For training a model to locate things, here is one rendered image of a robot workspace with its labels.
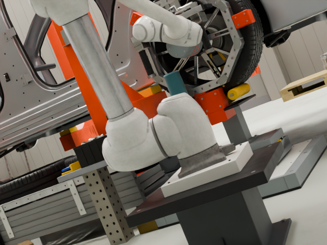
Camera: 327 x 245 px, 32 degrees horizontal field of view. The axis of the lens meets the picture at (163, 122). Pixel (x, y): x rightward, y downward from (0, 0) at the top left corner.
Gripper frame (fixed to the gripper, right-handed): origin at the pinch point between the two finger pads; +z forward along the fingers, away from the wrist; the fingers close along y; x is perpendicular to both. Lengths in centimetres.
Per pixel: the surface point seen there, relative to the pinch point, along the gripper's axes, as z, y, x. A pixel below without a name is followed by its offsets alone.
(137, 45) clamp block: 3.1, 27.7, 6.6
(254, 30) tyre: 36, -19, 32
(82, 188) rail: 1, 107, 63
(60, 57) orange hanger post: 282, 269, -10
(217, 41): 63, 13, 31
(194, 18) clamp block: 4.1, -6.0, 8.7
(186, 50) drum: 8.6, 8.2, 20.9
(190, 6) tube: 8.5, -5.9, 3.1
